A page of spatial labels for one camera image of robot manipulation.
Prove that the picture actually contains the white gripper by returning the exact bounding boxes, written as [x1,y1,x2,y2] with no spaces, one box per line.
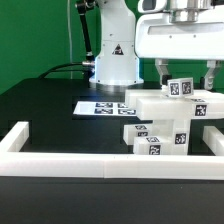
[135,8,224,90]

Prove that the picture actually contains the white chair back frame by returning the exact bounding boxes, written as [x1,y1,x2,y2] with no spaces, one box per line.
[125,90,224,120]

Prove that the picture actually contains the white chair seat part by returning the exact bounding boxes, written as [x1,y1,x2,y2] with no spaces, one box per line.
[149,119,191,155]

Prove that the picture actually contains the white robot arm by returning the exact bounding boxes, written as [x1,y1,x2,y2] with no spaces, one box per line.
[90,0,224,90]

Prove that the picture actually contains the white tag sheet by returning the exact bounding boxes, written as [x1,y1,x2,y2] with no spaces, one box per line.
[73,101,136,116]

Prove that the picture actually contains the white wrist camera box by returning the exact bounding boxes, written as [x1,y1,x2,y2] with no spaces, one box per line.
[138,0,168,14]

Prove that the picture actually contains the black jointed camera mount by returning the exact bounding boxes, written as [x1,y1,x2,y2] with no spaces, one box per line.
[75,0,100,68]

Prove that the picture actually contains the black cable bundle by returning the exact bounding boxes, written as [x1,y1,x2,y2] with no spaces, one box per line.
[38,61,98,80]

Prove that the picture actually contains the white U-shaped fence frame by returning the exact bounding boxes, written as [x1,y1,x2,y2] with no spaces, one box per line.
[0,122,224,180]

